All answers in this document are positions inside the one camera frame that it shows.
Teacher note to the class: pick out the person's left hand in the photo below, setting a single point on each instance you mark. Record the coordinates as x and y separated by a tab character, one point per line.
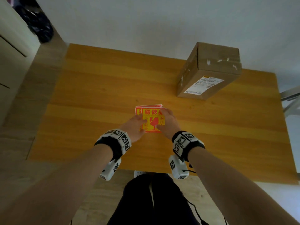
133	128

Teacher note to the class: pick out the person's right hand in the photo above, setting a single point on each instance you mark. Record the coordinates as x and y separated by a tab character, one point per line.
170	125

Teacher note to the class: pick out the stack of fragile sticker sheets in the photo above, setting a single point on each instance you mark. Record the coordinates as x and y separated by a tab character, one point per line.
138	110

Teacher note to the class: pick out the brown cardboard box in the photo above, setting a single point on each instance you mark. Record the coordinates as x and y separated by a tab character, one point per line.
211	60

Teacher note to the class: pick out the person's left forearm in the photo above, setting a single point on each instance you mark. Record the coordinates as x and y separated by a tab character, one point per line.
58	189

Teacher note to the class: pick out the person's right forearm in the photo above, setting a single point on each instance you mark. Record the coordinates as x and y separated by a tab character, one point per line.
234	192

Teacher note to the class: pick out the white shipping label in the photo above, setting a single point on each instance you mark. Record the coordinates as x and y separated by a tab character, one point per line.
204	85

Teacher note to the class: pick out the person's black trousers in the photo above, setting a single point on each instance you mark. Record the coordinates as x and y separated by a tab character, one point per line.
136	203

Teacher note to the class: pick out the black left wrist marker band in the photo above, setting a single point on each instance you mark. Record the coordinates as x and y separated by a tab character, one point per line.
112	142

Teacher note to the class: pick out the black wrist marker band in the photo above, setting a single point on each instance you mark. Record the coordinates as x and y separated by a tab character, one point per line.
112	142
187	144

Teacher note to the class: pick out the black right wrist marker band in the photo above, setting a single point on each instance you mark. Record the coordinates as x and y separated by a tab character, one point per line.
187	144

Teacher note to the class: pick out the white clog shoe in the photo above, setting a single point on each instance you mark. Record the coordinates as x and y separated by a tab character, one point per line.
139	173

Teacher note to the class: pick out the white cabinet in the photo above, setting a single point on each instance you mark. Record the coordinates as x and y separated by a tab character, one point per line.
14	56

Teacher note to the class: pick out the dark clothes pile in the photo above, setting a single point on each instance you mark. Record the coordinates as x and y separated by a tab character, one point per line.
37	23

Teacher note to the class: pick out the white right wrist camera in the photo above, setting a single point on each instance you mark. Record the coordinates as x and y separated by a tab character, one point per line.
178	168

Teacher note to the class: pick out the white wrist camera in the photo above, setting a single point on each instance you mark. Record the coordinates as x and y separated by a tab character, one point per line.
110	171
178	168

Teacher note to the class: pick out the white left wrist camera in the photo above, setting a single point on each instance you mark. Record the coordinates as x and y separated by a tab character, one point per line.
110	171

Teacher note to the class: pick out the white metal frame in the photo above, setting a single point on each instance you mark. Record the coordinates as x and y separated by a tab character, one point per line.
290	96

